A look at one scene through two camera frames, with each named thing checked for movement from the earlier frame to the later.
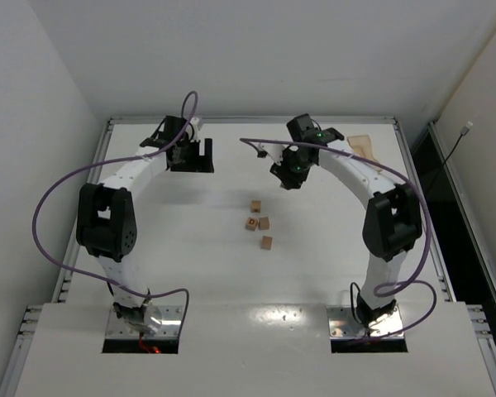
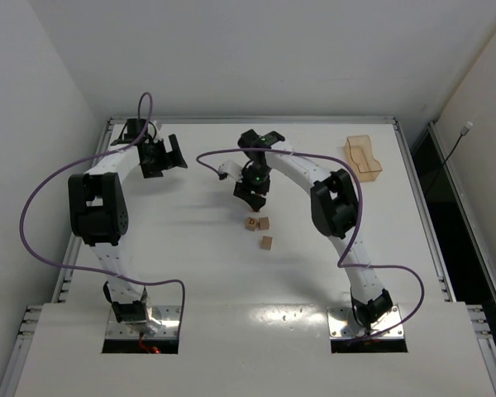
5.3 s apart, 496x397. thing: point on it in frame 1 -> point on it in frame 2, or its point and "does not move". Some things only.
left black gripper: [191, 166] -> [161, 155]
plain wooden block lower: [267, 242] does not move
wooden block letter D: [251, 222] does not move
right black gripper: [291, 180] -> [249, 193]
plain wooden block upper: [264, 223] does not move
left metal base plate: [169, 327] does not move
